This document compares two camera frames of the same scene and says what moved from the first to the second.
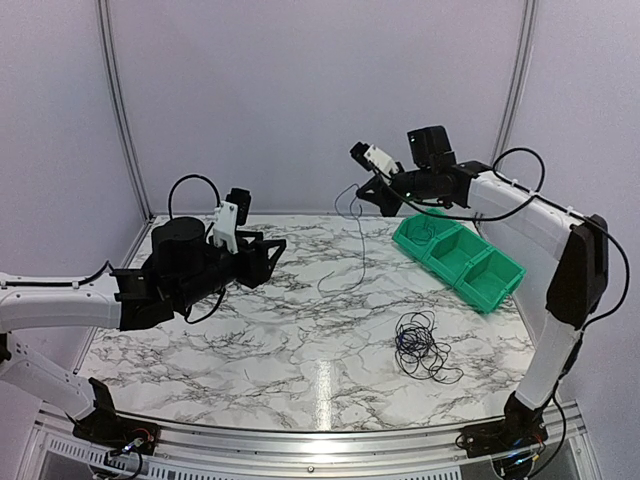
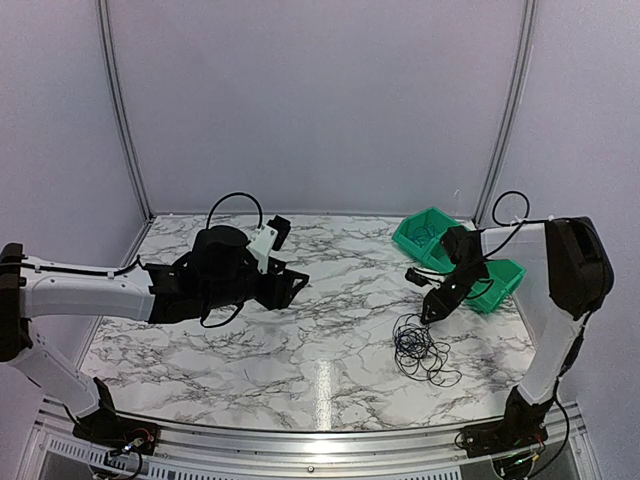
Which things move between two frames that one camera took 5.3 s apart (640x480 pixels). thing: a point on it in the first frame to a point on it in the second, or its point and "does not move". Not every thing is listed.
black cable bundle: x=418 y=354 does not move
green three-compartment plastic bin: x=483 y=274 does not move
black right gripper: x=381 y=197 to x=442 y=307
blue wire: x=421 y=234 does not move
